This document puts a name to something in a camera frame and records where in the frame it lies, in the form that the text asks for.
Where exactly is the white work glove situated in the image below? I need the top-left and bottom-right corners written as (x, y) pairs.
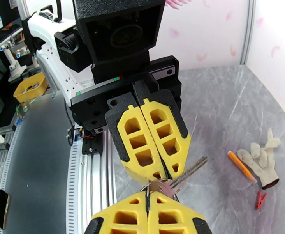
top-left (236, 128), bottom-right (280, 190)

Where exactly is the red clothespin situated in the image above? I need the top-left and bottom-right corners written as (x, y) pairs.
top-left (255, 190), bottom-right (268, 211)

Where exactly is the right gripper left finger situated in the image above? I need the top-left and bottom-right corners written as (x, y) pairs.
top-left (84, 191), bottom-right (150, 234)

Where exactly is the silver key with ring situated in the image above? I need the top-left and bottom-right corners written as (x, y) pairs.
top-left (140, 156), bottom-right (209, 200)

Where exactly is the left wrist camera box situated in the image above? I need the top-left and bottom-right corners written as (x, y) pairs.
top-left (72, 0), bottom-right (167, 82)

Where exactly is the white slotted cable duct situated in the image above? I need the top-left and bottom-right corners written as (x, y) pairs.
top-left (65, 140), bottom-right (85, 234)

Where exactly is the black left wrist camera cable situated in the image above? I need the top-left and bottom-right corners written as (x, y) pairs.
top-left (55, 0), bottom-right (63, 22)

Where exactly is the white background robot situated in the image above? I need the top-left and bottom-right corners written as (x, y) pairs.
top-left (0, 38), bottom-right (40, 82)

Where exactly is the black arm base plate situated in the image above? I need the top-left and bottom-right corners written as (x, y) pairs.
top-left (81, 135), bottom-right (103, 155)

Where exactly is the orange pen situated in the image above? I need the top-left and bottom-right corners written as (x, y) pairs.
top-left (227, 151), bottom-right (258, 185)

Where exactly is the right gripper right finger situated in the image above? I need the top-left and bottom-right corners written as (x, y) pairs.
top-left (147, 191), bottom-right (213, 234)

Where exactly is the black smartphone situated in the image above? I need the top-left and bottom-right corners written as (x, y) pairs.
top-left (0, 189), bottom-right (11, 230)

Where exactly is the yellow parts bin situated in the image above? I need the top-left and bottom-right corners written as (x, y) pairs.
top-left (12, 71), bottom-right (49, 104)

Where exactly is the aluminium frame post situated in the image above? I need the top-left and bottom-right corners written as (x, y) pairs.
top-left (239, 0), bottom-right (257, 66)

